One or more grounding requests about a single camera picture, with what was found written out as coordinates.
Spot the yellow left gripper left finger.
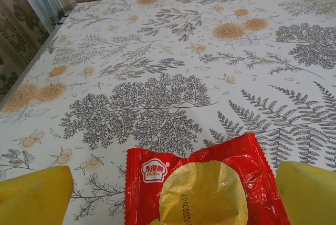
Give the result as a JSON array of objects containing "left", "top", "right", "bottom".
[{"left": 0, "top": 166, "right": 75, "bottom": 225}]

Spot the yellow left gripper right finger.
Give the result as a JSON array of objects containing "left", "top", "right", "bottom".
[{"left": 277, "top": 160, "right": 336, "bottom": 225}]

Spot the red block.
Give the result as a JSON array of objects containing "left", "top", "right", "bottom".
[{"left": 123, "top": 132, "right": 292, "bottom": 225}]

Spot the floral patterned tablecloth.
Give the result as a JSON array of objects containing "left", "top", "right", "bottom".
[{"left": 0, "top": 0, "right": 336, "bottom": 225}]

